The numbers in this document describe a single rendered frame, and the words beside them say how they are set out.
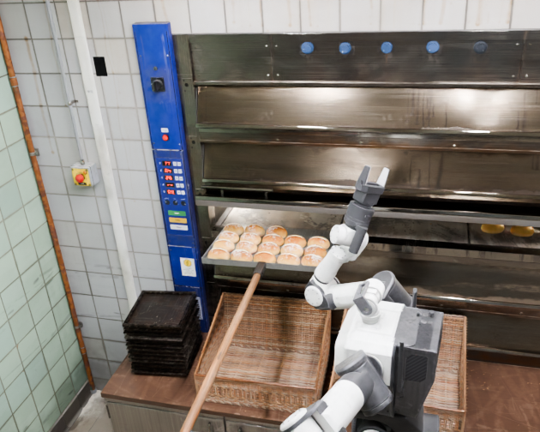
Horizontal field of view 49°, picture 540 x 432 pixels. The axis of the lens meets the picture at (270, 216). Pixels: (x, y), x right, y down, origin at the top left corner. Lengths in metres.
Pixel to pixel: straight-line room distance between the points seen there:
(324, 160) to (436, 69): 0.59
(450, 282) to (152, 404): 1.46
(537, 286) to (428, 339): 1.10
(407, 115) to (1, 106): 1.81
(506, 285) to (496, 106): 0.81
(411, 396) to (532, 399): 1.12
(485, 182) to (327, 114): 0.70
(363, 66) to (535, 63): 0.62
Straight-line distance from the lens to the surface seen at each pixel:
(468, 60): 2.41
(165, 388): 2.91
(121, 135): 2.85
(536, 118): 2.47
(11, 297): 3.13
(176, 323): 2.79
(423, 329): 1.84
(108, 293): 3.36
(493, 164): 2.54
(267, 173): 2.63
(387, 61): 2.41
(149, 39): 2.61
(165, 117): 2.68
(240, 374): 2.91
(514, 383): 2.97
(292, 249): 2.56
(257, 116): 2.54
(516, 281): 2.80
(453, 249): 2.69
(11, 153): 3.04
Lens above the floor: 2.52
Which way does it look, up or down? 27 degrees down
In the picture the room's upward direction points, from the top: 4 degrees counter-clockwise
